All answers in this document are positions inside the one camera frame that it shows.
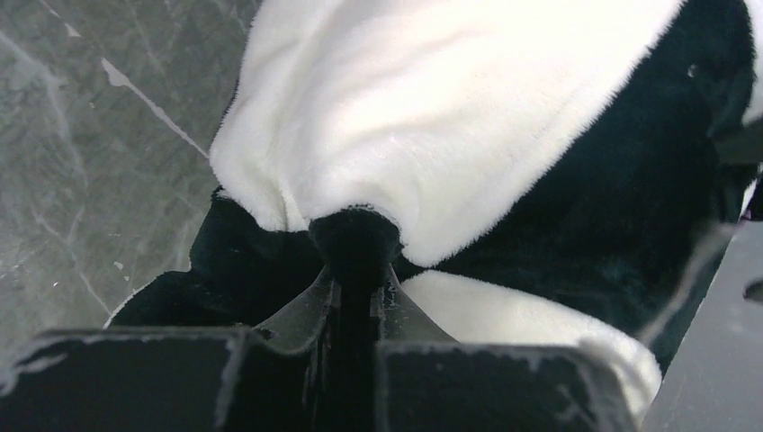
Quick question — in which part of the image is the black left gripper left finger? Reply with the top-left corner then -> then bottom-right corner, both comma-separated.
1,273 -> 339,431

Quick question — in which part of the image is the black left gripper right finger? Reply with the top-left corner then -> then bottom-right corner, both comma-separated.
371,271 -> 638,431

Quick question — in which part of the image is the black white checkered pillowcase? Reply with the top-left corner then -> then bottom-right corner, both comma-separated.
108,1 -> 762,419

